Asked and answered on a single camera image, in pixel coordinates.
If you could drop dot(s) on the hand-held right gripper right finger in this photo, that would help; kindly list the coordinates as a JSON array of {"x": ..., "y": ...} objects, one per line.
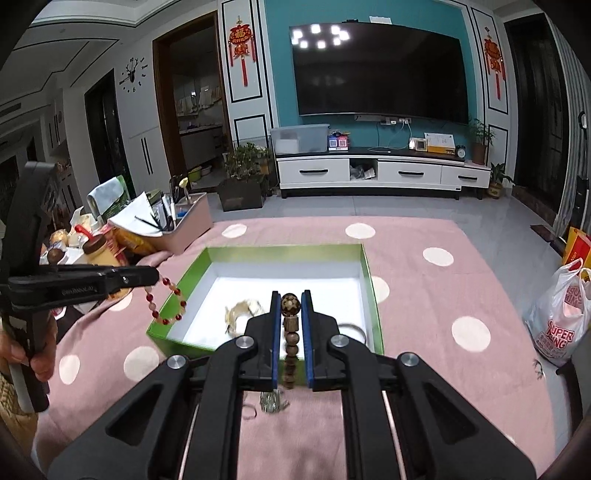
[{"x": 308, "y": 344}]

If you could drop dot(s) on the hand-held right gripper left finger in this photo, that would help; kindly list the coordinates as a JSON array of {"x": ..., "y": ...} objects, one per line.
[{"x": 275, "y": 344}]

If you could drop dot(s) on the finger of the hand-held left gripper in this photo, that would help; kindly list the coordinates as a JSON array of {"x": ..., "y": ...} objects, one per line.
[{"x": 138, "y": 276}]

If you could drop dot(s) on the green box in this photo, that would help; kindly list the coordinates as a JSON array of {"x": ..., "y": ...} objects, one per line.
[{"x": 277, "y": 254}]

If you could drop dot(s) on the person's left hand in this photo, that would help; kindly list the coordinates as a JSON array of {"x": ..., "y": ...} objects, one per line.
[{"x": 46, "y": 360}]

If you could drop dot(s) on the yellow snack packet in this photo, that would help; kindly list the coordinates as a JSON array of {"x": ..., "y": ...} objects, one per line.
[{"x": 131, "y": 241}]

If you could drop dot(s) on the jar with brown lid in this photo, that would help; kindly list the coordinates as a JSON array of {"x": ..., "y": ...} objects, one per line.
[{"x": 99, "y": 251}]

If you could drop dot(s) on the silver bangle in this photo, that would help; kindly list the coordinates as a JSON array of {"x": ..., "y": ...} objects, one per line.
[{"x": 358, "y": 326}]

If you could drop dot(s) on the white paper sheets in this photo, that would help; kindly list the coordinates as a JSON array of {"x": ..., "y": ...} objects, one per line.
[{"x": 134, "y": 214}]

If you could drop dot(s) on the pink storage bin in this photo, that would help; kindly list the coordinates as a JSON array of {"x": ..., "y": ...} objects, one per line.
[{"x": 189, "y": 226}]

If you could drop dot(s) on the green carton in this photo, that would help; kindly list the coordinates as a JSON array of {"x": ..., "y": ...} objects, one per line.
[{"x": 117, "y": 198}]

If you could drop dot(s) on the green basin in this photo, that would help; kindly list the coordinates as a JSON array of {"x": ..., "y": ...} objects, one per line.
[{"x": 196, "y": 174}]

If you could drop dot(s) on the dark planter with plants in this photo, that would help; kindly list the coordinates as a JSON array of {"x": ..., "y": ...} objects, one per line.
[{"x": 240, "y": 191}]

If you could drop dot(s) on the pink polka dot blanket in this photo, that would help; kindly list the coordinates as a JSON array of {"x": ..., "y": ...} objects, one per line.
[{"x": 438, "y": 300}]

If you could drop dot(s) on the white television cabinet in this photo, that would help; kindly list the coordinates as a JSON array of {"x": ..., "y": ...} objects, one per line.
[{"x": 323, "y": 171}]

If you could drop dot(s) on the clear plastic storage box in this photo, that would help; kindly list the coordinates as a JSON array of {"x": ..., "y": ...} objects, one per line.
[{"x": 300, "y": 138}]

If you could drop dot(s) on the small white device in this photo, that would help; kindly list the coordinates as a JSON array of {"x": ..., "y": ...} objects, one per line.
[{"x": 418, "y": 144}]

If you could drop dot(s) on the yellow white box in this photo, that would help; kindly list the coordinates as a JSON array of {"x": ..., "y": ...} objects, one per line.
[{"x": 438, "y": 143}]

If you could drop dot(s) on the black alarm clock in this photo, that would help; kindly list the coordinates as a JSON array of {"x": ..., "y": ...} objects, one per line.
[{"x": 461, "y": 152}]

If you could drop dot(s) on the potted plant in yellow pot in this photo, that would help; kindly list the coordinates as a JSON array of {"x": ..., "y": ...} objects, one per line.
[{"x": 496, "y": 187}]

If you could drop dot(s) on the white red printed plastic bag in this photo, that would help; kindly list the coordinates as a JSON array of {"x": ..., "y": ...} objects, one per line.
[{"x": 554, "y": 318}]

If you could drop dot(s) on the potted plant in brown pot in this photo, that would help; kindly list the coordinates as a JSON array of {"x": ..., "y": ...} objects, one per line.
[{"x": 480, "y": 150}]

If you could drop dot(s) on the large black television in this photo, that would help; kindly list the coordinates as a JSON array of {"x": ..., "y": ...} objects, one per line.
[{"x": 378, "y": 69}]

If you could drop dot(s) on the yellow bag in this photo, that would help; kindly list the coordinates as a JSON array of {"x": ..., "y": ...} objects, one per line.
[{"x": 579, "y": 247}]

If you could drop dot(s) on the black antler wall clock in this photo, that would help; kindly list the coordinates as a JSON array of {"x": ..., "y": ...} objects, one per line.
[{"x": 134, "y": 76}]

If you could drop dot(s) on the white wall power strip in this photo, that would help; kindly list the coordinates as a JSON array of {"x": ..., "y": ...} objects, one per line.
[{"x": 397, "y": 121}]

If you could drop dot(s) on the red knot wall ornament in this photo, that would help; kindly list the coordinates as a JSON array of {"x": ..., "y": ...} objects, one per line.
[
  {"x": 493, "y": 50},
  {"x": 241, "y": 39}
]

